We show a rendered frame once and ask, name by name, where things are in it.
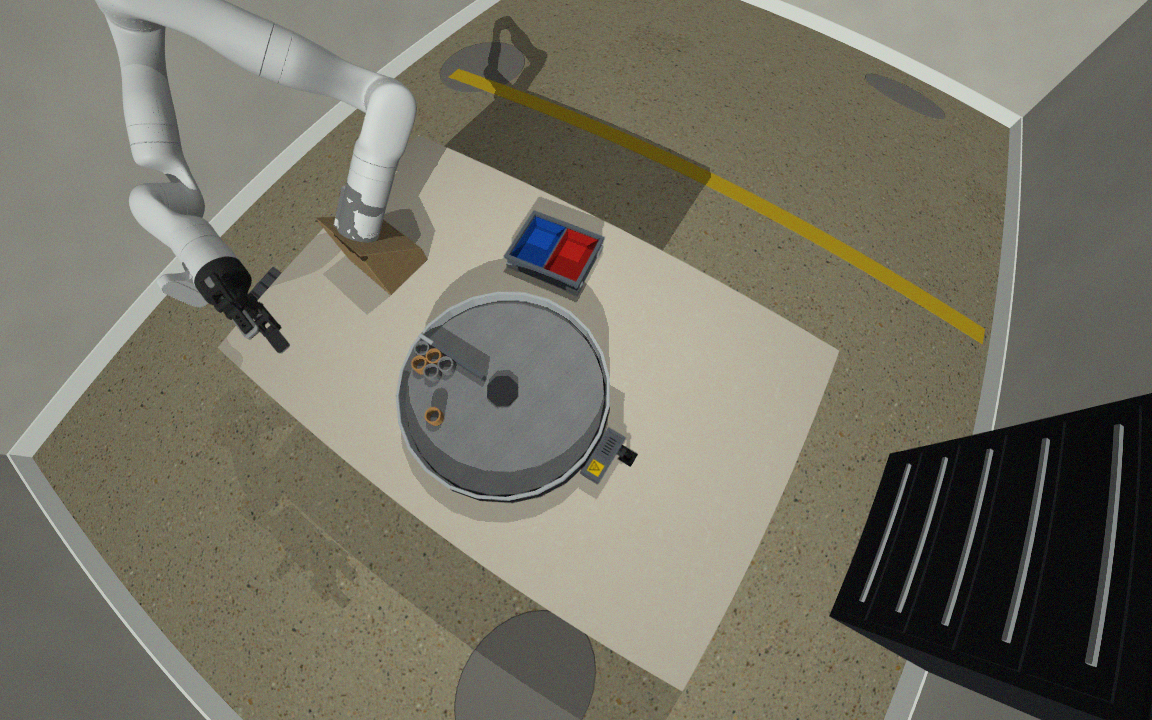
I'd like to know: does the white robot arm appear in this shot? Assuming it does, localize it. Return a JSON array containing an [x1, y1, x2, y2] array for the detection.
[[94, 0, 417, 306]]

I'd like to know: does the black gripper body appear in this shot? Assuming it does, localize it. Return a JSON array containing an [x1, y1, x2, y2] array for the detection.
[[194, 257, 259, 319]]

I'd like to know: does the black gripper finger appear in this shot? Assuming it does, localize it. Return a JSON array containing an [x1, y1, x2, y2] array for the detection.
[[200, 272, 260, 339], [247, 293, 290, 354]]

